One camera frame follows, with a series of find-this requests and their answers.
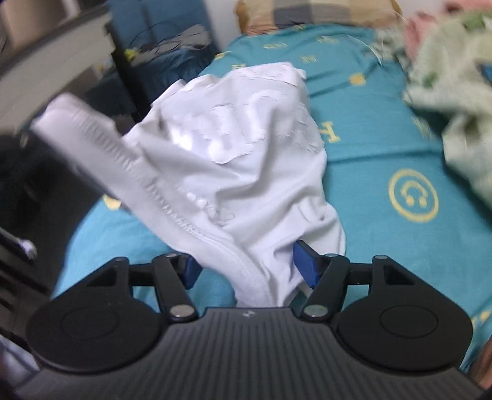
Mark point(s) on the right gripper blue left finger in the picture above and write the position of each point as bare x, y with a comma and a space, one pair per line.
173, 275

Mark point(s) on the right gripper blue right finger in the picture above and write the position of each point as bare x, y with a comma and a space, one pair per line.
326, 276

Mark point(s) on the white t-shirt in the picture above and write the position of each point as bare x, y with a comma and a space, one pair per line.
226, 169

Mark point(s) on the teal patterned bed sheet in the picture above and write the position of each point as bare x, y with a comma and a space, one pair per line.
385, 175

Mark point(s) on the yellow green plush toy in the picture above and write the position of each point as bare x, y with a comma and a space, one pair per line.
130, 54

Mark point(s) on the blue covered chair near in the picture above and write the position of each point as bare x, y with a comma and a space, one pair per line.
145, 23

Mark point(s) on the green cartoon fleece blanket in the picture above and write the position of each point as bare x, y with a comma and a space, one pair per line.
447, 76

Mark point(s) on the grey cloth on chair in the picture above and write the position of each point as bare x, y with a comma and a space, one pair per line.
193, 38

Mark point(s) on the pink fleece blanket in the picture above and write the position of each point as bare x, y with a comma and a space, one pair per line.
420, 25

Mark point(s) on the white black desk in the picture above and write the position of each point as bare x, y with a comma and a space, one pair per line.
34, 74

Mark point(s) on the plaid pillow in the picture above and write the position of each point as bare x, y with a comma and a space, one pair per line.
267, 16

